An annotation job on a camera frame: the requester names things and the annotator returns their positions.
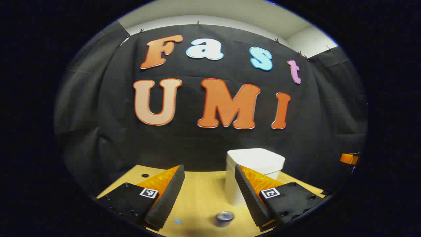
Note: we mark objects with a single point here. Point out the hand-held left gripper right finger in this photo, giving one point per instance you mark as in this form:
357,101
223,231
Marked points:
251,200

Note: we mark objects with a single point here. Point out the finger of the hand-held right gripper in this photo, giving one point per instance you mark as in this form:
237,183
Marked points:
349,159

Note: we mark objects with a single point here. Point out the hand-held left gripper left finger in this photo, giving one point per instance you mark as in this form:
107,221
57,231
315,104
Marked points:
171,197

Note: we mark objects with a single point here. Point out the blue paper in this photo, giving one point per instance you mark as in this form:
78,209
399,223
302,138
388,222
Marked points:
177,221

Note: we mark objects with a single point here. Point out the blue pop can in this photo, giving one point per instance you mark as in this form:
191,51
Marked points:
224,218

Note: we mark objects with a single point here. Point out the white desktop garbage bin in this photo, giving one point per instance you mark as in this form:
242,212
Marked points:
255,159

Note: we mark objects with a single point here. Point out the wooden desktop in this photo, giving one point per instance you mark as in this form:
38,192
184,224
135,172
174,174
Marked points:
204,191

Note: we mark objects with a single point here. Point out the black desk clamp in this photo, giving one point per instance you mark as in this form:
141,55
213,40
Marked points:
326,192

